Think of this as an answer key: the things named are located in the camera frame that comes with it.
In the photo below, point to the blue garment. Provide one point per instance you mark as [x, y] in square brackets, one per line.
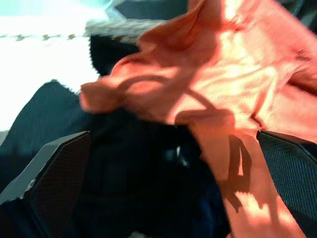
[44, 116]

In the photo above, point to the orange red shirt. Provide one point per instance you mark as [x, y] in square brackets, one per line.
[223, 86]

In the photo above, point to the pale woven laundry basket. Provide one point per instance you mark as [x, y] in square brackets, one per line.
[37, 62]

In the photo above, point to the black garment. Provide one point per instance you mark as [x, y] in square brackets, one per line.
[138, 173]

